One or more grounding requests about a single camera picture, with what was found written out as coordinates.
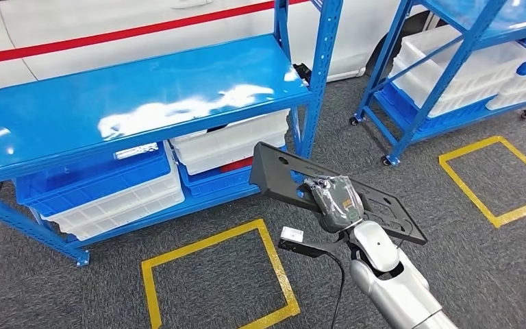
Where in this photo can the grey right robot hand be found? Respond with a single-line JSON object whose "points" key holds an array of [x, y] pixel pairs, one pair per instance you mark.
{"points": [[338, 204]]}

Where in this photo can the black plastic frame part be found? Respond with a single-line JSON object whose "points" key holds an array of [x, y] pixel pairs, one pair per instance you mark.
{"points": [[272, 177]]}

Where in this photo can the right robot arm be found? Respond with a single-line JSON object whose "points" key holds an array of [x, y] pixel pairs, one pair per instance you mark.
{"points": [[394, 290]]}

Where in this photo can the blue wheeled shelf rack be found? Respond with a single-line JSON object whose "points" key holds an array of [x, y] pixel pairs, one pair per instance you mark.
{"points": [[449, 75]]}

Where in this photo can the blue steel shelf rack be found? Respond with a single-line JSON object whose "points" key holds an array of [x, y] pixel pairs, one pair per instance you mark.
{"points": [[131, 95]]}

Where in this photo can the red object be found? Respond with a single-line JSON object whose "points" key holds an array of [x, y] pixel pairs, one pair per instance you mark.
{"points": [[238, 165]]}

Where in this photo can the large white plastic bin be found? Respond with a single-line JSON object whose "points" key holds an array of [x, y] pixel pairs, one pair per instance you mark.
{"points": [[494, 63]]}

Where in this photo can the blue bin with white label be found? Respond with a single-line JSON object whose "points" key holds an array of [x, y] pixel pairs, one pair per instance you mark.
{"points": [[86, 181]]}

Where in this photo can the white car with red stripe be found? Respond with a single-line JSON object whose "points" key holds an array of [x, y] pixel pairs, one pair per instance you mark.
{"points": [[108, 18]]}

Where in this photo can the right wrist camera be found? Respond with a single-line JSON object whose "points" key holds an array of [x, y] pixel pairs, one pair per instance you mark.
{"points": [[292, 234]]}

